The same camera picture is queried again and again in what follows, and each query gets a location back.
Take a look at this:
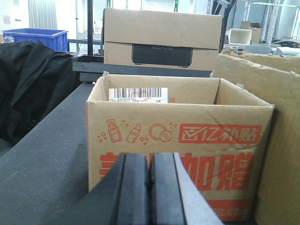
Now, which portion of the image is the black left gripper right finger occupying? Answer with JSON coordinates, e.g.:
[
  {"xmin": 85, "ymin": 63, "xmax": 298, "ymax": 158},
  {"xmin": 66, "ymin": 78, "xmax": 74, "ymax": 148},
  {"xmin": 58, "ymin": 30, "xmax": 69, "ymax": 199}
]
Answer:
[{"xmin": 150, "ymin": 152, "xmax": 222, "ymax": 225}]

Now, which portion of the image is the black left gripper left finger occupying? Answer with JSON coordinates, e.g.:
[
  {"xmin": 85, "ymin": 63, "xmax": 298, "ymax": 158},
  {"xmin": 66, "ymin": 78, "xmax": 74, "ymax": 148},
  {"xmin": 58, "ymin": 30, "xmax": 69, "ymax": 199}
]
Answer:
[{"xmin": 62, "ymin": 153, "xmax": 150, "ymax": 225}]

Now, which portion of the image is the cardboard box orange print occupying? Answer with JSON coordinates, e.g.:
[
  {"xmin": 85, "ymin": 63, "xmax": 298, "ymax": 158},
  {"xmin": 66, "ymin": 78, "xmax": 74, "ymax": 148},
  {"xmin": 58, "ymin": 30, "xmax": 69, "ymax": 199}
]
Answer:
[{"xmin": 86, "ymin": 74, "xmax": 274, "ymax": 221}]

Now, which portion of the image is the black cloth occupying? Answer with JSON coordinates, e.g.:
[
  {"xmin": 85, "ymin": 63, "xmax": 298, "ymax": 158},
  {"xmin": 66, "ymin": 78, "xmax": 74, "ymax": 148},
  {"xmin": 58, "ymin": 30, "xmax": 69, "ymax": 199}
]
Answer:
[{"xmin": 0, "ymin": 41, "xmax": 76, "ymax": 143}]

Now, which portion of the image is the large plain cardboard box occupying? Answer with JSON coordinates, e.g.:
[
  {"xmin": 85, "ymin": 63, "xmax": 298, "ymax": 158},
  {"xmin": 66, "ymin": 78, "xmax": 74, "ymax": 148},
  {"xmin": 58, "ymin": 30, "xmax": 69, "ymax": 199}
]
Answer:
[{"xmin": 214, "ymin": 50, "xmax": 300, "ymax": 225}]

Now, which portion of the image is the closed brown cardboard box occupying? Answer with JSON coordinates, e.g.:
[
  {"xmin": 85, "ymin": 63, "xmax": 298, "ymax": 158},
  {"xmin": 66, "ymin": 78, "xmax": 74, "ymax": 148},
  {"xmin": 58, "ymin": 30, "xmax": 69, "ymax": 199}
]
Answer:
[{"xmin": 102, "ymin": 7, "xmax": 223, "ymax": 71}]

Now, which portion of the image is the blue plastic crate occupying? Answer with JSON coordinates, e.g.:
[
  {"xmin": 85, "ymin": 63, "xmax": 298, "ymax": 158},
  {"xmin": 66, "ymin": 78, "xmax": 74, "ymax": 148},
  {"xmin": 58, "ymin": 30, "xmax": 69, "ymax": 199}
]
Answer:
[{"xmin": 3, "ymin": 28, "xmax": 68, "ymax": 52}]

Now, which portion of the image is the white plastic bin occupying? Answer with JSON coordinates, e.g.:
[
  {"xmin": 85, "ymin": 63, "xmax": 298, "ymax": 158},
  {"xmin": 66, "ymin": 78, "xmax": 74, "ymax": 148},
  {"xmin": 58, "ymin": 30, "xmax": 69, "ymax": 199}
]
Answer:
[{"xmin": 228, "ymin": 29, "xmax": 252, "ymax": 45}]

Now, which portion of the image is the small open cardboard box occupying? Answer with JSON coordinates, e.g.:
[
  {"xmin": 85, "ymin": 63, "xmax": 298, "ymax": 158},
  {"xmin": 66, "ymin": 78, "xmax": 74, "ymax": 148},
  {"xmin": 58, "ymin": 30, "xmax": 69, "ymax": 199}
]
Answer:
[{"xmin": 240, "ymin": 21, "xmax": 262, "ymax": 43}]

